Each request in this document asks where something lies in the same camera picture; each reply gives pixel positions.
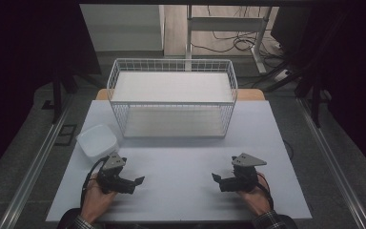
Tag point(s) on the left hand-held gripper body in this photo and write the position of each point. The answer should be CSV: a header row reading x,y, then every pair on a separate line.
x,y
113,162

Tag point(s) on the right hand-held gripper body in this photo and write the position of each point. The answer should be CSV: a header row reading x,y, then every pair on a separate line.
x,y
247,160

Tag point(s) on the person's right hand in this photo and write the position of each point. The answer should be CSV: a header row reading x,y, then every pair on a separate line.
x,y
258,199

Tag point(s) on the person's left hand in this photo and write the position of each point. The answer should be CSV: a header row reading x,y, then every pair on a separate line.
x,y
94,201

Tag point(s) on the white square plastic container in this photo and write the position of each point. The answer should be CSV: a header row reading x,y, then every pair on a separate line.
x,y
97,142

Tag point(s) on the white table mat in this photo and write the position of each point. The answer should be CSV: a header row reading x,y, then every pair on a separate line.
x,y
178,159

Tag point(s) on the black metal stand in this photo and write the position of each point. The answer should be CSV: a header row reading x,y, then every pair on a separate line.
x,y
57,95
314,95

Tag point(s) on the white power strip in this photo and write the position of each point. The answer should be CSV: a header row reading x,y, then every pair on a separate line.
x,y
282,75

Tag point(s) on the white cabinet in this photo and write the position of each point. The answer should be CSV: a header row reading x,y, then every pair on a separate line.
x,y
124,28

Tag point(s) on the black curtain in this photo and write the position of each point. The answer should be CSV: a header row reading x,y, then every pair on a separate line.
x,y
19,63
355,63

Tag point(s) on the aluminium rail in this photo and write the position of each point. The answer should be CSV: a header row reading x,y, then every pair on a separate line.
x,y
35,165
333,162

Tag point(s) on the white metal desk frame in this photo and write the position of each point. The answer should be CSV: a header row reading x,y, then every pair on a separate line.
x,y
225,24

